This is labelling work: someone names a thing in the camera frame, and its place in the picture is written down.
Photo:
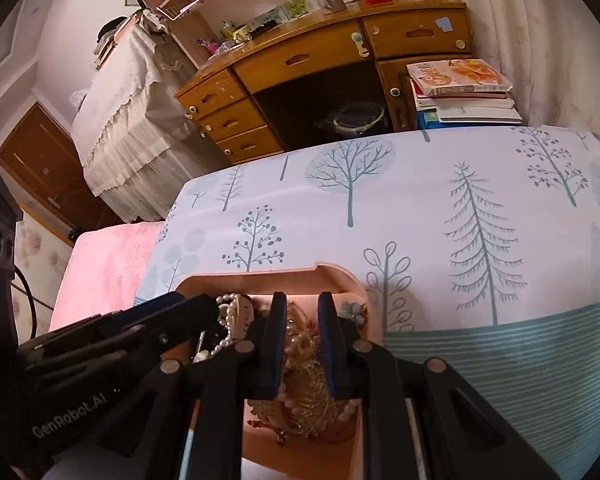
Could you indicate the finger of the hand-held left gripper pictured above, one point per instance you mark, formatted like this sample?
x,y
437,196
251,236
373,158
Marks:
x,y
190,317
150,307

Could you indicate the grey mug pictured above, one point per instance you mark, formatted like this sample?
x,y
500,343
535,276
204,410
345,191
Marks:
x,y
330,2

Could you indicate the grey flower brooch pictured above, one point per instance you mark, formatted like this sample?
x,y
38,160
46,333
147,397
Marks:
x,y
352,310

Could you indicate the small wooden desk drawer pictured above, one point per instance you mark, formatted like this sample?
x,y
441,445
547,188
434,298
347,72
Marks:
x,y
247,146
227,121
212,92

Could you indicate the black hat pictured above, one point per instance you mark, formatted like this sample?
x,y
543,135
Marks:
x,y
111,27

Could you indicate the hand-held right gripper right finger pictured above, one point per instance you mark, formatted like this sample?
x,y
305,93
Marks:
x,y
327,345

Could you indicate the wide wooden desk drawer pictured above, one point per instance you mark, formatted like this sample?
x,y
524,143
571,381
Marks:
x,y
295,57

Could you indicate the wooden desk shelf unit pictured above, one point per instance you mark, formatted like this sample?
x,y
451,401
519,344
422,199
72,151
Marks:
x,y
200,15

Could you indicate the wooden desk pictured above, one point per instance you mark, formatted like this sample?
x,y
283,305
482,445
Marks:
x,y
300,30

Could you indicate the brown wooden door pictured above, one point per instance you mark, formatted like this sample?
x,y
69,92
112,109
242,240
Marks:
x,y
45,165

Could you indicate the white curtain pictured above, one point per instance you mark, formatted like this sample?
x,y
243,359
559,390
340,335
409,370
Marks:
x,y
520,35

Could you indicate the lace covered furniture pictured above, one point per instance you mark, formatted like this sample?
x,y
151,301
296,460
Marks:
x,y
125,120

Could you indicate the blue sticker desk drawer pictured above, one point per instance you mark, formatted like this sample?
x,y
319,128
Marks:
x,y
415,32

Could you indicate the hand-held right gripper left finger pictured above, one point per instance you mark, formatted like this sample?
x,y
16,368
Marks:
x,y
278,345

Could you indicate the wooden desk cabinet door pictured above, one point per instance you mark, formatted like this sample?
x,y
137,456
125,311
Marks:
x,y
395,110

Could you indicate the pile of books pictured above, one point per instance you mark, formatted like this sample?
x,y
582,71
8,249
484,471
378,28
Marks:
x,y
110,45

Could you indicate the pink jewelry box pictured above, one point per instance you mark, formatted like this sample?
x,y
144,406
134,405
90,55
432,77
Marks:
x,y
300,280

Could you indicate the black cylindrical object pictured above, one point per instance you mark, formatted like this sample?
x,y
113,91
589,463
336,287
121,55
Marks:
x,y
262,27

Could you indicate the green picture cards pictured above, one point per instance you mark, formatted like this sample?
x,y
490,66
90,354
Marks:
x,y
297,7

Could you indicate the yellow toy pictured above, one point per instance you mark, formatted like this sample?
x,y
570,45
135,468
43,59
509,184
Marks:
x,y
241,34

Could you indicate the tree print bedsheet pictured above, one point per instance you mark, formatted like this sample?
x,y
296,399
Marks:
x,y
430,210

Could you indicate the pink blanket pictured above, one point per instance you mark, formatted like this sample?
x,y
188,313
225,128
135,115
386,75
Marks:
x,y
110,265

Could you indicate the stack of magazines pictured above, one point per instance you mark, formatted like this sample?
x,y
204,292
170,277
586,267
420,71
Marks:
x,y
460,80

